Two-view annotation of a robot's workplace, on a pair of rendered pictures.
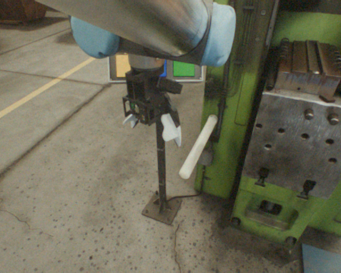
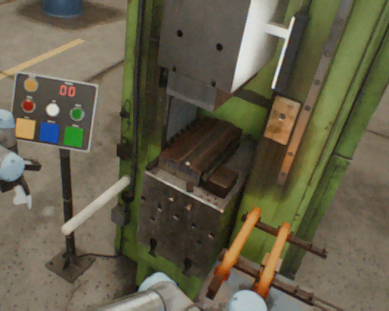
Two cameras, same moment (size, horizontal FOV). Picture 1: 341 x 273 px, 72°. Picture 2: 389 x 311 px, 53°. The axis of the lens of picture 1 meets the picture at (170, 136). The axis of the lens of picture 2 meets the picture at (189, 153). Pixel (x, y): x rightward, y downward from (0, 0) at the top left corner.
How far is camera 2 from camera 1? 0.96 m
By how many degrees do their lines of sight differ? 2
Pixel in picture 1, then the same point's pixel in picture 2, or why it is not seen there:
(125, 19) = not seen: outside the picture
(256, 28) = (156, 109)
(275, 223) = not seen: hidden behind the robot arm
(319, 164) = (190, 244)
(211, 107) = (126, 166)
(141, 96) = not seen: hidden behind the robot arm
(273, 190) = (163, 262)
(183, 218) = (88, 278)
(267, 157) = (153, 229)
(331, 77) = (193, 171)
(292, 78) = (169, 164)
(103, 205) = (7, 247)
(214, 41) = (1, 174)
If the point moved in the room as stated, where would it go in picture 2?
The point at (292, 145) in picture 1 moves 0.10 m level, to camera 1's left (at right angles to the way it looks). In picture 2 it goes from (170, 222) to (147, 218)
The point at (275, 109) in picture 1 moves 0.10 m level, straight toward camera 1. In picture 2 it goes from (153, 187) to (137, 199)
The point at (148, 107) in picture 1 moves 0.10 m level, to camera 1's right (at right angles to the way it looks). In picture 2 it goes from (1, 182) to (31, 188)
